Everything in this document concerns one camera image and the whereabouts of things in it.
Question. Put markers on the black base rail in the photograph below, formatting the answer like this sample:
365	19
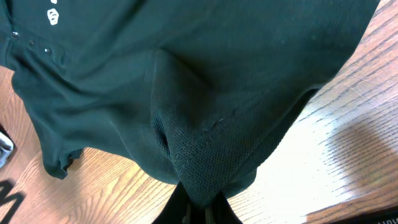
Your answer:
388	216

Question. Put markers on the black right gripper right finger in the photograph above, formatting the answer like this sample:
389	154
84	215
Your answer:
220	212

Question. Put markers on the black polo shirt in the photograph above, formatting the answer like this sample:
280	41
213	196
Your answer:
197	92

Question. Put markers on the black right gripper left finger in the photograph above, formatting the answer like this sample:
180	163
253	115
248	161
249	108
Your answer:
177	210

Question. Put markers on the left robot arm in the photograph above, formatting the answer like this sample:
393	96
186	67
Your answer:
7	147

